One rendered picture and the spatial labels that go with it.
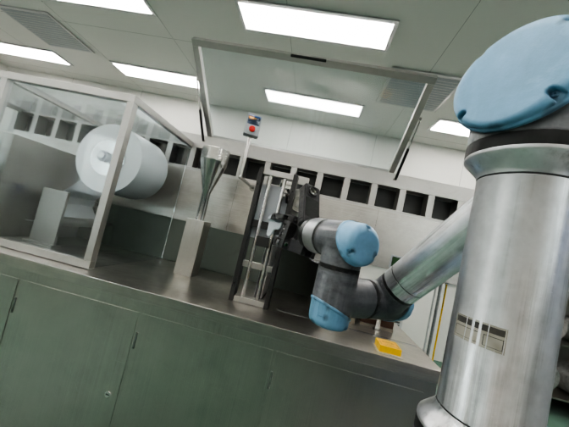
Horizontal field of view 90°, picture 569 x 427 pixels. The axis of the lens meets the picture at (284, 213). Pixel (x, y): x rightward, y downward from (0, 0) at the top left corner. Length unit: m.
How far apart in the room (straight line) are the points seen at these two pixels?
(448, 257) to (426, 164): 3.81
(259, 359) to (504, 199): 0.89
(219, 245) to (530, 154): 1.49
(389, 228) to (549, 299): 1.32
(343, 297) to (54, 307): 1.11
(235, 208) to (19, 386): 1.11
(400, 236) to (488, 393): 1.34
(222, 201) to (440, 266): 1.32
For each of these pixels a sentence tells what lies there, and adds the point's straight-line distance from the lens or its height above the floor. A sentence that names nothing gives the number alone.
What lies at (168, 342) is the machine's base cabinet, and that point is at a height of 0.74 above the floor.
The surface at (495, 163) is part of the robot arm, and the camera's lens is 0.35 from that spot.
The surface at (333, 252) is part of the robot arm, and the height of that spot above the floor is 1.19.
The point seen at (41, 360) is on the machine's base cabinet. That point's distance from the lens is 1.44.
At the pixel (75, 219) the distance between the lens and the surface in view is 1.38.
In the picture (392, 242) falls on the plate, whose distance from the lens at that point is 1.62.
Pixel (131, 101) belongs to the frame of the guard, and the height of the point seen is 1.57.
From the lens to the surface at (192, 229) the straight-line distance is 1.42.
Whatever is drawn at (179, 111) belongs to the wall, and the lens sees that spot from 4.74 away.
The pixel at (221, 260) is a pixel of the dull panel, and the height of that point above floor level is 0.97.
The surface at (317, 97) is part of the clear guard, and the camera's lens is 1.49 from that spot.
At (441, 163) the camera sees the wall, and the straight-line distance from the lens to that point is 4.39.
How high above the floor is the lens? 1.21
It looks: 4 degrees up
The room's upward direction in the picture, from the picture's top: 13 degrees clockwise
